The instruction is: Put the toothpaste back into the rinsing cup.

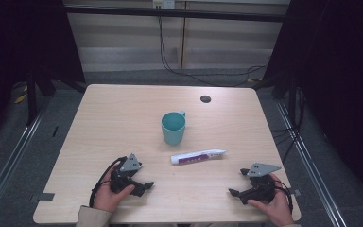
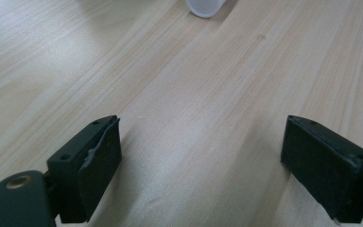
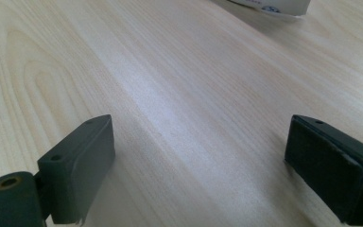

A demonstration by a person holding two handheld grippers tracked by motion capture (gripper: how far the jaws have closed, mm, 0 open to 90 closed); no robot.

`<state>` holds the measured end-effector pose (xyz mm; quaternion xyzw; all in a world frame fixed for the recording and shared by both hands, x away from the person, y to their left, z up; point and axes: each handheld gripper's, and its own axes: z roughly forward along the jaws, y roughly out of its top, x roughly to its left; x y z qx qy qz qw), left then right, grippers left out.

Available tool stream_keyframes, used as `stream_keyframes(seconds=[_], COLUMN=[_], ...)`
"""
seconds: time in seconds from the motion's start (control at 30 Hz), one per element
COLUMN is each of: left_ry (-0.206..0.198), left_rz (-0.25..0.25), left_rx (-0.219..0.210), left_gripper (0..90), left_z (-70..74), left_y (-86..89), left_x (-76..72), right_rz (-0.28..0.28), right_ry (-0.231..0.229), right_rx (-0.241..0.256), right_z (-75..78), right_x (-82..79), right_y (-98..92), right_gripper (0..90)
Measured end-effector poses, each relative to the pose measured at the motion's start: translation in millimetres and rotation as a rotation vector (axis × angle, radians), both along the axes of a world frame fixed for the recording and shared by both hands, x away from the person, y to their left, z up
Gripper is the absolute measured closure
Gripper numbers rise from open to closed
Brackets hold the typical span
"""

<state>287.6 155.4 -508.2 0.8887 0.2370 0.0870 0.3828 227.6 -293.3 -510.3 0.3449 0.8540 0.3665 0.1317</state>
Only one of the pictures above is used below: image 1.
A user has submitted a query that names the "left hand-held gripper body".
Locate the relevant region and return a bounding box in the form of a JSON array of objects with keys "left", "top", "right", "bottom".
[{"left": 109, "top": 153, "right": 144, "bottom": 195}]

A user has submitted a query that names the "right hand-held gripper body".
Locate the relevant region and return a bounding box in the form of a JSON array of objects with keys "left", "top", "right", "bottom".
[{"left": 246, "top": 162, "right": 283, "bottom": 204}]

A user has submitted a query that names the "white purple toothpaste tube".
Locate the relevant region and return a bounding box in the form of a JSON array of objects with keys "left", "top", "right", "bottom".
[{"left": 170, "top": 148, "right": 228, "bottom": 166}]

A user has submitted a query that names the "teal plastic cup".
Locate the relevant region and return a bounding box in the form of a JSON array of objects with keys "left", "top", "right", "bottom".
[{"left": 161, "top": 110, "right": 187, "bottom": 147}]

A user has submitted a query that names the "person's left hand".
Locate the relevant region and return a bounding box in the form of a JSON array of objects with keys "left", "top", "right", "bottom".
[{"left": 93, "top": 171, "right": 136, "bottom": 214}]

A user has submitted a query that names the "person's right hand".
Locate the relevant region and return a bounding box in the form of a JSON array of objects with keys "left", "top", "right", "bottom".
[{"left": 247, "top": 173, "right": 296, "bottom": 227}]

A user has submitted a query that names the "black metal stand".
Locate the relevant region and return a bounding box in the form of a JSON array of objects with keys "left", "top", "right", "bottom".
[
  {"left": 25, "top": 67, "right": 58, "bottom": 127},
  {"left": 253, "top": 70, "right": 301, "bottom": 127}
]

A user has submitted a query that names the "dark curtain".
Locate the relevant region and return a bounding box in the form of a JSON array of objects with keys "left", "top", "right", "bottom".
[
  {"left": 263, "top": 0, "right": 363, "bottom": 207},
  {"left": 0, "top": 0, "right": 87, "bottom": 149}
]

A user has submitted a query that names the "black horizontal bar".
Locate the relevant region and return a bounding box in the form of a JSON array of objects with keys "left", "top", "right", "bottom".
[{"left": 64, "top": 5, "right": 287, "bottom": 23}]

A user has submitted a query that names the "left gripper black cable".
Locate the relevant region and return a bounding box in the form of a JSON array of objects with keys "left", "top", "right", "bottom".
[{"left": 88, "top": 156, "right": 129, "bottom": 209}]

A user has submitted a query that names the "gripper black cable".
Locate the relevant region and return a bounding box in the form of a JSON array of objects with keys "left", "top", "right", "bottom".
[
  {"left": 273, "top": 179, "right": 295, "bottom": 214},
  {"left": 88, "top": 156, "right": 129, "bottom": 209}
]

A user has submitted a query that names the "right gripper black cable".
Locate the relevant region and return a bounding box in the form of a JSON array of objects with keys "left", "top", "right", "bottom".
[{"left": 273, "top": 179, "right": 295, "bottom": 214}]

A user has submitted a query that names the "grey table edge bracket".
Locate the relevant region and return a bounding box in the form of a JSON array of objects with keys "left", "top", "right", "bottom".
[
  {"left": 28, "top": 192, "right": 56, "bottom": 203},
  {"left": 287, "top": 187, "right": 303, "bottom": 198}
]

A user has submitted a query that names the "metal floor rail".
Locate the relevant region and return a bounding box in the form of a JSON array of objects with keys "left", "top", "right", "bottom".
[
  {"left": 0, "top": 94, "right": 55, "bottom": 221},
  {"left": 275, "top": 100, "right": 349, "bottom": 227}
]

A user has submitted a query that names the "bundle of black cables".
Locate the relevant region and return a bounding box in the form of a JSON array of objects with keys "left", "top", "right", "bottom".
[{"left": 269, "top": 88, "right": 307, "bottom": 164}]

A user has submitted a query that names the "long black floor cable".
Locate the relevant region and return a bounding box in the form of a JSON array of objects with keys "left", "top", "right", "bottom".
[{"left": 157, "top": 15, "right": 268, "bottom": 88}]

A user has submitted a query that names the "white wall socket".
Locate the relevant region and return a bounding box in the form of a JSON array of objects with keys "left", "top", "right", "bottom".
[{"left": 151, "top": 0, "right": 176, "bottom": 9}]

